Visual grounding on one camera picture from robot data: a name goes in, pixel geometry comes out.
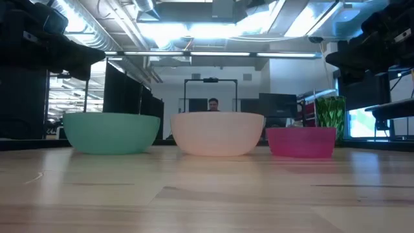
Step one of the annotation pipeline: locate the dark desk top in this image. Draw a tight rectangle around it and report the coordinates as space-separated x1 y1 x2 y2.
364 98 414 121

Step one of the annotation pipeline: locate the pale pink plastic bowl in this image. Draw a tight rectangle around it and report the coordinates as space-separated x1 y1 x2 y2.
170 111 265 157

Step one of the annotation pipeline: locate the black partition wall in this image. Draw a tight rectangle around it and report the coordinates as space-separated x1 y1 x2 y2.
102 58 165 140

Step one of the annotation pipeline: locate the black gantry frame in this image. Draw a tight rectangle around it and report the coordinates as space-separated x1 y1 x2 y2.
48 74 90 113
183 78 239 113

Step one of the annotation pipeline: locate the person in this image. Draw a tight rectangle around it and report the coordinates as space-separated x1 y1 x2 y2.
208 98 221 113

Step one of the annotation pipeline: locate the red storage cabinet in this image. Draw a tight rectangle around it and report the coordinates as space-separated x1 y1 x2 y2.
296 89 338 128

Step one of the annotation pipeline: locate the teal plastic bowl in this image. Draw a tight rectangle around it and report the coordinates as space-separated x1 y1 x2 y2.
62 112 161 155

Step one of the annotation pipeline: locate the black window screen panel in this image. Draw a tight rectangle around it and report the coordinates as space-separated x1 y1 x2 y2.
335 68 392 111

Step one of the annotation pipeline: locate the green faceted plastic cup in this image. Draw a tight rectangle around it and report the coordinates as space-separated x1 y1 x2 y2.
315 95 347 142

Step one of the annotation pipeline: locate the long led light bar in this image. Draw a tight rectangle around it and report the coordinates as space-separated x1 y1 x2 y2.
103 50 323 60

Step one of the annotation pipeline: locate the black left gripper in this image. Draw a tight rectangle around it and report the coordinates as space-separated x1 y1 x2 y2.
0 29 107 82

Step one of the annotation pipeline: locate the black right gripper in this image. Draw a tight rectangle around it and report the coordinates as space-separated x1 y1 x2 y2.
325 19 414 85

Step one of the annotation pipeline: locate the tall black panel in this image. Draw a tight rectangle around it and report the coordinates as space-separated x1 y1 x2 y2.
0 63 50 140

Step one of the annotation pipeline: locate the magenta plastic bowl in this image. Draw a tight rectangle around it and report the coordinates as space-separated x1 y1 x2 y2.
265 126 338 159

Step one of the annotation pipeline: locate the black computer monitor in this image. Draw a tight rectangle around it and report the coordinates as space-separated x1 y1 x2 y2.
258 93 298 128

